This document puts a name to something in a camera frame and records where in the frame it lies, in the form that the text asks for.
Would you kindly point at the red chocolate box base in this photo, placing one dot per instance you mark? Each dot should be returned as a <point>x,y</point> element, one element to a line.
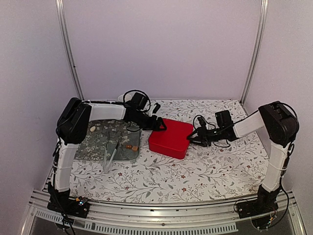
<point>173,148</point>

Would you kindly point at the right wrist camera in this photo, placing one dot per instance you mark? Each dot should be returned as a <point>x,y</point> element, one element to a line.
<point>202,122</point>

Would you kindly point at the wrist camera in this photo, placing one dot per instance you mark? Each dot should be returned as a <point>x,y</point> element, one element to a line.
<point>202,122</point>
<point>156,108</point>

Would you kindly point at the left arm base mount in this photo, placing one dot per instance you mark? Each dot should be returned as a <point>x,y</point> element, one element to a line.
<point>62,203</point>

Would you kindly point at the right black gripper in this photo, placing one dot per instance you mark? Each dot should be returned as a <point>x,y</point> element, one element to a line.
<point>202,136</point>

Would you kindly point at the front aluminium rail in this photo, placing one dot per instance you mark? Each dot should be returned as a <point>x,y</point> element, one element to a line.
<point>202,218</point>

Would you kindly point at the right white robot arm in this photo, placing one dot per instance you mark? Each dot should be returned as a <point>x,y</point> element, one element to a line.
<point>282,125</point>

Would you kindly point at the floral tablecloth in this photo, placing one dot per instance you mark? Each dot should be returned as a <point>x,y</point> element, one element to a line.
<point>206,173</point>

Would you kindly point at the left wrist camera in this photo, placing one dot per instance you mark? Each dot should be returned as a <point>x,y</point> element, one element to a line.
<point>156,108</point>

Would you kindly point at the light blue mug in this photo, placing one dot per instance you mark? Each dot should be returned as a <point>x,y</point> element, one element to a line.
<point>123,97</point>

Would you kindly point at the red box lid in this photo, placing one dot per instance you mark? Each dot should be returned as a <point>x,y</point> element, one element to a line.
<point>176,130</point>

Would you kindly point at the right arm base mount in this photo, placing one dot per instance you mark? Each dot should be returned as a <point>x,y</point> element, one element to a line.
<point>264,203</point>

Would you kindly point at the aluminium frame post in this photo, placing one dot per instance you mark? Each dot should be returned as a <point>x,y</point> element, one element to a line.
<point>66,41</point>
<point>256,49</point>

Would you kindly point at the green floral tray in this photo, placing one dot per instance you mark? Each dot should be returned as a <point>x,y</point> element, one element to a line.
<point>104,136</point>

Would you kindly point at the right aluminium frame post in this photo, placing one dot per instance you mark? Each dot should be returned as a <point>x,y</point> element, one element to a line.
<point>256,49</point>

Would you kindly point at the left aluminium frame post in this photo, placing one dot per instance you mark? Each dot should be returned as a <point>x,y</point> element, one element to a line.
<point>66,41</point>

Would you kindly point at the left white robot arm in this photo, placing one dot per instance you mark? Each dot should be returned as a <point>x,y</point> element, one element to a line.
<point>72,127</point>

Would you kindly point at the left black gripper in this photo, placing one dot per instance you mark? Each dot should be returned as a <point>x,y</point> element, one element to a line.
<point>153,127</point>

